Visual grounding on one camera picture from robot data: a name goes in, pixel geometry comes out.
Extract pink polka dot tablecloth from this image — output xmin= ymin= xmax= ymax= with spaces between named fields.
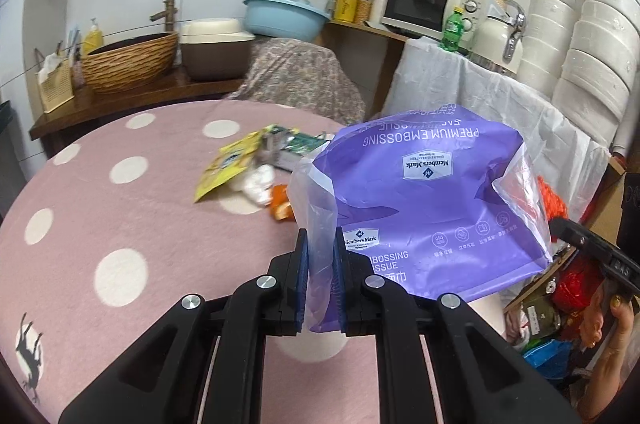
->
xmin=0 ymin=98 xmax=507 ymax=424

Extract red foam fruit net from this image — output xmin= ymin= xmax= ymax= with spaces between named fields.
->
xmin=537 ymin=175 xmax=568 ymax=221

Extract wooden side shelf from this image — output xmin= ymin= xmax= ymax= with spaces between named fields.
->
xmin=314 ymin=21 xmax=408 ymax=120

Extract light blue plastic basin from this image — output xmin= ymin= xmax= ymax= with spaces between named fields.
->
xmin=243 ymin=0 xmax=330 ymax=42

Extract floral cloth cover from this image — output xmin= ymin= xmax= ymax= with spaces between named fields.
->
xmin=227 ymin=38 xmax=366 ymax=125

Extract woven wicker sink basin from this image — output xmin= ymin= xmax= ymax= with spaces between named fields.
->
xmin=81 ymin=32 xmax=179 ymax=94

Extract person right hand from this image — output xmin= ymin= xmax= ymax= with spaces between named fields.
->
xmin=577 ymin=283 xmax=639 ymax=423

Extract yellow snack packet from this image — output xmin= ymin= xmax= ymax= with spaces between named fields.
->
xmin=194 ymin=129 xmax=264 ymax=203

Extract tall stack white bowls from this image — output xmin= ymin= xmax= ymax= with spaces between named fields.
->
xmin=552 ymin=0 xmax=639 ymax=146

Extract white microwave oven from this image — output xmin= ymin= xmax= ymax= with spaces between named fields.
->
xmin=381 ymin=0 xmax=504 ymax=48

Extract green white carton box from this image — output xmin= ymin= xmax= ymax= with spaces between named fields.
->
xmin=257 ymin=125 xmax=333 ymax=172

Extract small white crumpled tissue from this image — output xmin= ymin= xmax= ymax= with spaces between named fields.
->
xmin=242 ymin=164 xmax=276 ymax=207

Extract short stack white bowls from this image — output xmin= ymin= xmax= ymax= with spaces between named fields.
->
xmin=516 ymin=0 xmax=579 ymax=99

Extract green soda bottle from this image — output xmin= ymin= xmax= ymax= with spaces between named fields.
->
xmin=439 ymin=6 xmax=464 ymax=53

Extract orange peel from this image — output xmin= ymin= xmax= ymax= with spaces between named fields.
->
xmin=269 ymin=185 xmax=295 ymax=222

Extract beige tissue holder basket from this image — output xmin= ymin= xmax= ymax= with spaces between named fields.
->
xmin=34 ymin=48 xmax=74 ymax=114

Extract yellow soap bottle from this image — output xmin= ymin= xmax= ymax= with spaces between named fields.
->
xmin=81 ymin=18 xmax=104 ymax=56

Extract white sheet cover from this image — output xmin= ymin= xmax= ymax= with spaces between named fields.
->
xmin=382 ymin=38 xmax=611 ymax=221

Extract brown white rice cooker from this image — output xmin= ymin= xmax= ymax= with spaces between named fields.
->
xmin=179 ymin=18 xmax=255 ymax=81

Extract purple tissue plastic bag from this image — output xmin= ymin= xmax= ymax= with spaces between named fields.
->
xmin=288 ymin=105 xmax=552 ymax=332

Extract white electric kettle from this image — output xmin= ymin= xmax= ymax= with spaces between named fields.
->
xmin=469 ymin=0 xmax=527 ymax=78

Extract bronze faucet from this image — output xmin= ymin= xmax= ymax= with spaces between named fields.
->
xmin=150 ymin=0 xmax=178 ymax=32

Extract wooden counter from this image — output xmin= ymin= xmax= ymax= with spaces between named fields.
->
xmin=29 ymin=67 xmax=244 ymax=155

